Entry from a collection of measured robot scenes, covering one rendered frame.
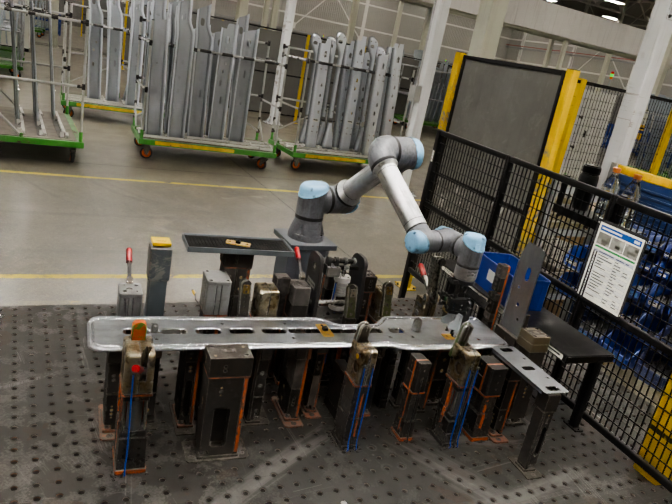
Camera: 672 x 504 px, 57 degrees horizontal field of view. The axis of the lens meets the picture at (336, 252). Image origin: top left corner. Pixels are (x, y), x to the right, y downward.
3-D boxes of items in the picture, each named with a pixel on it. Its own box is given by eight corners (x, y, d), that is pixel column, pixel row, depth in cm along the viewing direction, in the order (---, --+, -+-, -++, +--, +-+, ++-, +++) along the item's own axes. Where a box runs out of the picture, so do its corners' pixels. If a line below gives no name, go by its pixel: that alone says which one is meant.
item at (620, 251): (618, 321, 215) (648, 238, 205) (574, 294, 234) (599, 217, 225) (622, 321, 216) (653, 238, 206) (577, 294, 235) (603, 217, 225)
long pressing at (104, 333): (87, 357, 159) (87, 352, 159) (86, 318, 179) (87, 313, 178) (512, 349, 214) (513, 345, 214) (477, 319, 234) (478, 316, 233)
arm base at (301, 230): (281, 230, 257) (285, 207, 254) (314, 231, 264) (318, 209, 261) (295, 242, 244) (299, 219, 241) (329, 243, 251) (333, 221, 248)
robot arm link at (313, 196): (289, 209, 252) (294, 178, 248) (316, 209, 260) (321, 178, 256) (305, 219, 243) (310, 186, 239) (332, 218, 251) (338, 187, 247)
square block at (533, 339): (505, 426, 220) (534, 337, 209) (493, 413, 227) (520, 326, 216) (523, 425, 223) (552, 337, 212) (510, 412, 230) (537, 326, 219)
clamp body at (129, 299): (106, 400, 191) (114, 295, 180) (105, 381, 201) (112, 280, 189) (138, 399, 195) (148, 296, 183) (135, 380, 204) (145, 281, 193)
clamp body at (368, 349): (337, 454, 187) (359, 355, 176) (324, 430, 198) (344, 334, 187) (364, 452, 191) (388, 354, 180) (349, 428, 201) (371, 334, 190)
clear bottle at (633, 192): (620, 228, 224) (639, 175, 218) (607, 223, 230) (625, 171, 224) (633, 229, 227) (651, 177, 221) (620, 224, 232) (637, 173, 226)
